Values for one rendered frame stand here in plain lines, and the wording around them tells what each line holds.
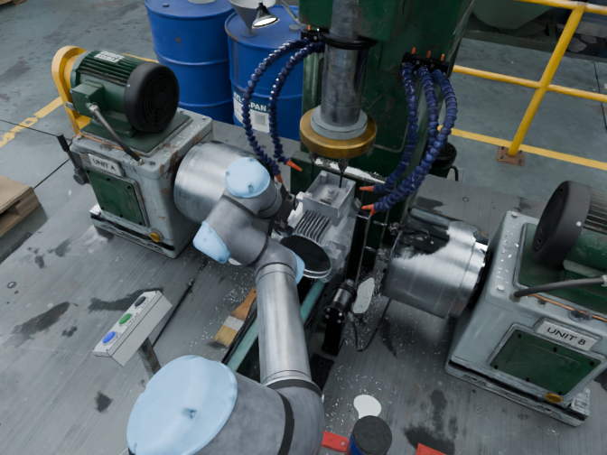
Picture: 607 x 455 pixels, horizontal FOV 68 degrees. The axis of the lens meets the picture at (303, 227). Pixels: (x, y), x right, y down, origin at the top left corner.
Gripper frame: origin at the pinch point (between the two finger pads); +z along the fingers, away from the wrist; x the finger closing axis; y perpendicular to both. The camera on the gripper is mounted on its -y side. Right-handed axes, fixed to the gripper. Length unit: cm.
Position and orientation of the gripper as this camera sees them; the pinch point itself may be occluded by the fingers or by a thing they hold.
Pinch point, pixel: (282, 235)
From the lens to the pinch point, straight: 113.2
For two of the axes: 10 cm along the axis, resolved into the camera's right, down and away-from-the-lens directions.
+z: 1.8, 2.7, 9.5
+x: -9.1, -3.3, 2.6
